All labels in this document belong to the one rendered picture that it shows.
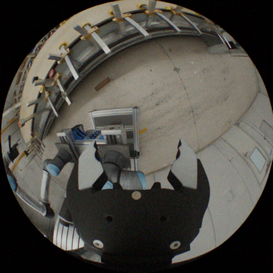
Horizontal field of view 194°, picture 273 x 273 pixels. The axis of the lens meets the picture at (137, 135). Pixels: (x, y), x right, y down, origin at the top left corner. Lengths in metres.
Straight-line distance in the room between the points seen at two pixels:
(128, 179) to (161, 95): 1.36
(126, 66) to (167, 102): 0.95
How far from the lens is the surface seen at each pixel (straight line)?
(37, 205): 0.77
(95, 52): 0.94
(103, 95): 1.55
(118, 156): 0.52
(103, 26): 1.05
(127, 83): 1.45
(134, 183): 0.41
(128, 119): 1.28
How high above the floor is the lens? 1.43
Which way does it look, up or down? 61 degrees down
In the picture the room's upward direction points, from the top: 180 degrees clockwise
